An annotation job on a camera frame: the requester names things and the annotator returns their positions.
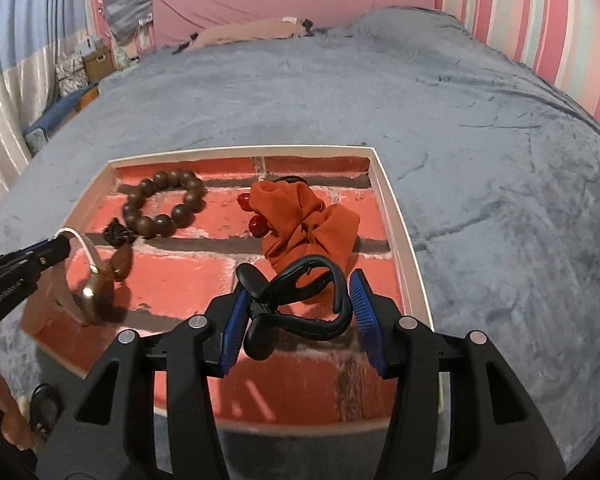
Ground patterned storage bag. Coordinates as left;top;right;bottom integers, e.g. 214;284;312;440
54;54;89;95

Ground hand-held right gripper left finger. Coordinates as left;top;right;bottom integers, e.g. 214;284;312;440
35;287;254;480

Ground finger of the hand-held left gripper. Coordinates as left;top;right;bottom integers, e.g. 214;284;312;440
10;236;75;276

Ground tan pillow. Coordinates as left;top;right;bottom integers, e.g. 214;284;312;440
196;16;315;50

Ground black hair claw clip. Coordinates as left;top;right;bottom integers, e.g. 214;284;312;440
234;254;354;362

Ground orange scrunchie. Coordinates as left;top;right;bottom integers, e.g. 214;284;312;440
249;180;362;307

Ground beige strap wrist watch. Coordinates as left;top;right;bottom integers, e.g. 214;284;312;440
54;228;117;327

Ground blue padded bench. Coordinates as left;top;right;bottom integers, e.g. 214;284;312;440
23;84;102;157

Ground person's left hand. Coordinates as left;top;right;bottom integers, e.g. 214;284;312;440
0;344;35;452

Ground black hair tie red balls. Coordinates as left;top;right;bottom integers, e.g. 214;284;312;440
237;174;312;239

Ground small cardboard box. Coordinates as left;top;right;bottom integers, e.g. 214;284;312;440
82;47;113;84

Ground brick print cardboard tray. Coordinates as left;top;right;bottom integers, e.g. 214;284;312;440
20;144;443;433

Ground black leather bracelet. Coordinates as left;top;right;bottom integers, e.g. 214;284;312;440
30;383;64;437

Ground brown wooden bead bracelet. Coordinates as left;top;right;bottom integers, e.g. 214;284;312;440
122;168;207;239

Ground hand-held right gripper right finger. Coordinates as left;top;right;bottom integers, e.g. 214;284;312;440
347;267;567;480

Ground blue and white curtain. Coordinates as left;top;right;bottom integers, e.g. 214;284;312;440
0;0;105;223

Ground brown pendant with black cord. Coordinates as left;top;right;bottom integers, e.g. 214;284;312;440
102;218;134;284

